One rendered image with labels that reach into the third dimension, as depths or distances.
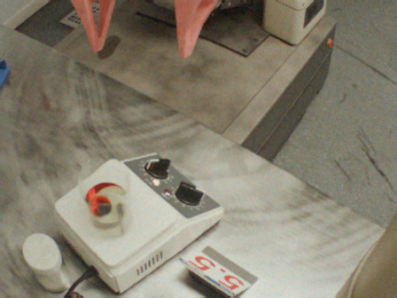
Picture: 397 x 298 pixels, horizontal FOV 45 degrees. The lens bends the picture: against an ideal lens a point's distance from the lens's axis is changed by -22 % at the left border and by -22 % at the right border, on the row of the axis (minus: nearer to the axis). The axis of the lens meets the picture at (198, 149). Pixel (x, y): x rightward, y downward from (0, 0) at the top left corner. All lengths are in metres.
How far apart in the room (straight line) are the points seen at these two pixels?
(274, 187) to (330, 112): 1.22
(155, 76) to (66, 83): 0.58
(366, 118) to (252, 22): 0.62
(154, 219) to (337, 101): 1.47
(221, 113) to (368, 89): 0.93
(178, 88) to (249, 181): 0.69
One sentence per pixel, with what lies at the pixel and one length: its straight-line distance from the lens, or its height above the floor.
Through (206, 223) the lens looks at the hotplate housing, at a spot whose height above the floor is 0.78.
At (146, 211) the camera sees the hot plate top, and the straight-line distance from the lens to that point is 0.69.
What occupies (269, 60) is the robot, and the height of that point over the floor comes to 0.37.
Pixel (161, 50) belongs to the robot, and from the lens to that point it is 1.60.
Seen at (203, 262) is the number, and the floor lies 0.77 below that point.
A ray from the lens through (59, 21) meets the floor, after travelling 2.43.
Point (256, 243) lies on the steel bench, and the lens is 0.77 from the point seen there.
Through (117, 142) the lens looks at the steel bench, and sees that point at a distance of 0.87.
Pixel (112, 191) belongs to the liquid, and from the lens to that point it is 0.66.
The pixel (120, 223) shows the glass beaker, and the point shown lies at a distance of 0.64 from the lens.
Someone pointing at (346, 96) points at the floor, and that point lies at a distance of 2.12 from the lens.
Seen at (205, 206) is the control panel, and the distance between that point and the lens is 0.75.
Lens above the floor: 1.41
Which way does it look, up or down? 51 degrees down
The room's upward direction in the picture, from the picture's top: 4 degrees clockwise
